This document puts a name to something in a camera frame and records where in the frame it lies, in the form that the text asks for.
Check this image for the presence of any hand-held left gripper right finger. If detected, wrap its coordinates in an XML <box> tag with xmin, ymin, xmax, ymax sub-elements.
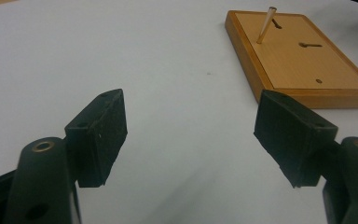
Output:
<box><xmin>254</xmin><ymin>90</ymin><xmax>339</xmax><ymax>189</ymax></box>

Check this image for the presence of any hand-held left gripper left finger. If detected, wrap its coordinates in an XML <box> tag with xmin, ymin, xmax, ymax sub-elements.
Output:
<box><xmin>64</xmin><ymin>88</ymin><xmax>129</xmax><ymax>189</ymax></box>

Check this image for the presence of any wooden picture frame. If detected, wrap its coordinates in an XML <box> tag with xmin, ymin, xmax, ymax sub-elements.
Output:
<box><xmin>224</xmin><ymin>9</ymin><xmax>358</xmax><ymax>110</ymax></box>

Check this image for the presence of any white paper table cover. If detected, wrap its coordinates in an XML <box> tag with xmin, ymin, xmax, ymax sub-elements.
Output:
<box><xmin>0</xmin><ymin>0</ymin><xmax>358</xmax><ymax>224</ymax></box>

